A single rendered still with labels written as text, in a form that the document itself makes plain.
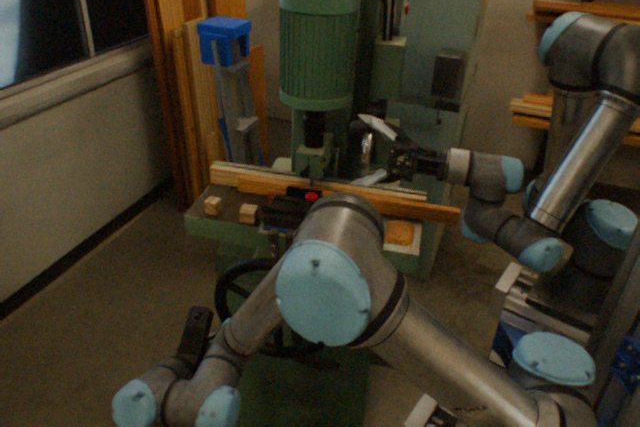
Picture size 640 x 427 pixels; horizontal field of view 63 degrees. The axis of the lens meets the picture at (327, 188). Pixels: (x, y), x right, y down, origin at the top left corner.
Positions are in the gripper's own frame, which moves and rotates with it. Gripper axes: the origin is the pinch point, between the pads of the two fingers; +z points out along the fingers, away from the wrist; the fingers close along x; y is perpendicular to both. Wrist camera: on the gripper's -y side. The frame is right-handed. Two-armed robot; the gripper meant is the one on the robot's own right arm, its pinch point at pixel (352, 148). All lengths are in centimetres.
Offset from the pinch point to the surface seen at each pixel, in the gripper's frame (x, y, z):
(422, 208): 17.1, -19.9, -17.7
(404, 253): 24.5, -5.8, -14.9
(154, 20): -19, -126, 116
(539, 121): 11, -200, -79
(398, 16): -29.6, -36.9, -3.2
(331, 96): -9.8, -6.9, 7.2
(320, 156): 6.0, -13.0, 9.3
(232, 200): 22.6, -16.0, 32.4
